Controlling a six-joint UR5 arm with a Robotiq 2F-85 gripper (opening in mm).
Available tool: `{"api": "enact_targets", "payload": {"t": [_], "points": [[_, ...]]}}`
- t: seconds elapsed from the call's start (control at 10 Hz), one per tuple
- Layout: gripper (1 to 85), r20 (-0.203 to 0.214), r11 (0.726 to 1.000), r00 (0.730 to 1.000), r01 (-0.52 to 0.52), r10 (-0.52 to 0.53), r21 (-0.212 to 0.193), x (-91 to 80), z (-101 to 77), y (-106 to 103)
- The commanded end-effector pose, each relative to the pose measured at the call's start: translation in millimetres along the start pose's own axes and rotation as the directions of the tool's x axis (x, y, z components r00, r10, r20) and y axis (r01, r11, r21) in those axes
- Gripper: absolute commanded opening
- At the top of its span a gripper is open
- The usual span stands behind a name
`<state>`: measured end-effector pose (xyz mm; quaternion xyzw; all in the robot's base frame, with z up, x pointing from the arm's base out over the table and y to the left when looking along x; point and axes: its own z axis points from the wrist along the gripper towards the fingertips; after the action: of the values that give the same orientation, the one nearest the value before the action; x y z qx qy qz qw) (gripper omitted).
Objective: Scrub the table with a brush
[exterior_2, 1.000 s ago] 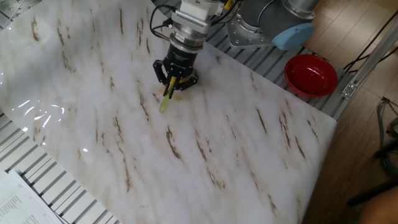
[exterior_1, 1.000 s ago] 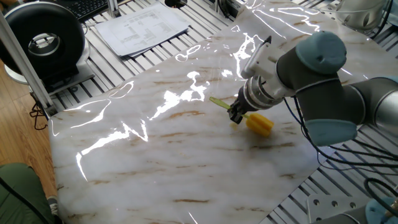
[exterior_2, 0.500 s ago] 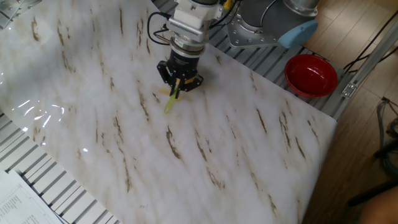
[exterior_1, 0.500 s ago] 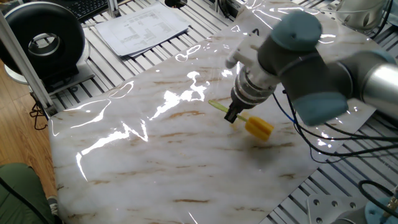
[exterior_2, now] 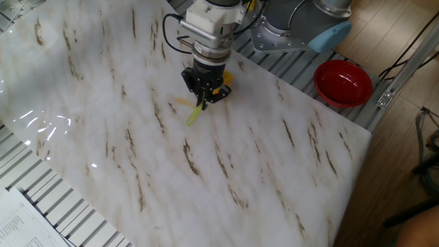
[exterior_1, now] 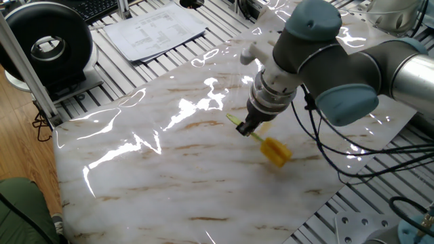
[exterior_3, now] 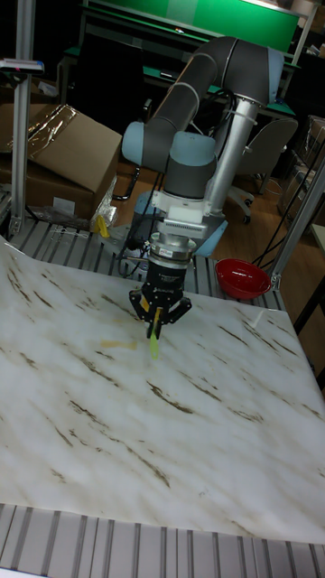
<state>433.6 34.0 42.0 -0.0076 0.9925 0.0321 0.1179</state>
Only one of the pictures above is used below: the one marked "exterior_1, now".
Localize slim aluminium post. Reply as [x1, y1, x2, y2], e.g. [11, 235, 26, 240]
[116, 0, 134, 20]

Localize black floor cable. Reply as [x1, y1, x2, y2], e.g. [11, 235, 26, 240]
[32, 101, 54, 142]

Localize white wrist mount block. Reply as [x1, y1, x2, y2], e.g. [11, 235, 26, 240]
[239, 42, 302, 94]

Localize black cable with metal connector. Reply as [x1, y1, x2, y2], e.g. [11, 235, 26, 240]
[388, 195, 434, 238]

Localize black ring-shaped device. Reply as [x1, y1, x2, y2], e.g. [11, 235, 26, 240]
[0, 1, 104, 102]

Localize green trouser leg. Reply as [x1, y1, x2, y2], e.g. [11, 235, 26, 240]
[0, 178, 62, 244]

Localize silver wrist sensor ring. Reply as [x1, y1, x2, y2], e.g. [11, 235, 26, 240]
[247, 70, 298, 116]

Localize aluminium frame post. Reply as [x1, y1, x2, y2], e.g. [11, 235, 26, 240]
[0, 13, 64, 128]

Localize black keyboard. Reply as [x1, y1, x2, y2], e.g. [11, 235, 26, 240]
[69, 0, 136, 25]

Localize printed paper sheets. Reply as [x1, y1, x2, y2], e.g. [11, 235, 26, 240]
[103, 1, 208, 64]

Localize black round object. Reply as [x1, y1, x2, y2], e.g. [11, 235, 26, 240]
[179, 0, 205, 10]

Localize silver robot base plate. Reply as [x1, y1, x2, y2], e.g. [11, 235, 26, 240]
[334, 211, 403, 244]

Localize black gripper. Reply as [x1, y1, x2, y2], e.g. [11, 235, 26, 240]
[236, 102, 277, 138]

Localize yellow sponge brush green handle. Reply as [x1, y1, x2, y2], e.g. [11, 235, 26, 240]
[226, 113, 293, 168]

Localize marble pattern table sheet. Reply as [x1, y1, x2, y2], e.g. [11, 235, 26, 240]
[52, 0, 418, 244]

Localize grey shoe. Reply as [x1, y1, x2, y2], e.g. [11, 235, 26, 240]
[50, 212, 65, 235]

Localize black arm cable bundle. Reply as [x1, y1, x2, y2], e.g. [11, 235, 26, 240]
[290, 84, 434, 186]

